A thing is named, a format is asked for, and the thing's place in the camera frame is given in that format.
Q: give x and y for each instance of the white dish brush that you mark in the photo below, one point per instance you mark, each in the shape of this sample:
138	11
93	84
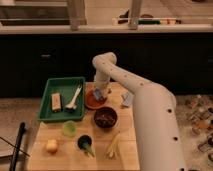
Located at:
71	105

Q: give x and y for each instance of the tan scrub sponge block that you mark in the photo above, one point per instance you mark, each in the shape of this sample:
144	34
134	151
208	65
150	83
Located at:
56	102

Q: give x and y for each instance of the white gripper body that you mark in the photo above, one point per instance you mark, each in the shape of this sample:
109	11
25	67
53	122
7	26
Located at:
101	83

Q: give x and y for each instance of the black pole stand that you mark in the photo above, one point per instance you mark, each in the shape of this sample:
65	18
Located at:
16	150

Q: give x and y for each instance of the blue grey sponge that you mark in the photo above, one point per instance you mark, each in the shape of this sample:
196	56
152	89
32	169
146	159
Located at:
98	95

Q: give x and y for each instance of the green plastic tray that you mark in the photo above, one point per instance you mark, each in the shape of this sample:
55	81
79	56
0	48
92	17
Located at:
66	87

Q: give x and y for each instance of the yellow round fruit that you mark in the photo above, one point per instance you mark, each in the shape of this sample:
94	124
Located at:
52	146

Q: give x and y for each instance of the light green cup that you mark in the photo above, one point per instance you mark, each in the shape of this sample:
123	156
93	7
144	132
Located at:
69	128

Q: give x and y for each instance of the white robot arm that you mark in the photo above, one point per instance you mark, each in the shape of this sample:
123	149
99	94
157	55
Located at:
157	134

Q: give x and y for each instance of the wooden cutting board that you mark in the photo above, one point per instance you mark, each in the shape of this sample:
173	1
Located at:
70	157

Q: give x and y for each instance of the dark brown bowl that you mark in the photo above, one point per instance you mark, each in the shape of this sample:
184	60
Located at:
105	117

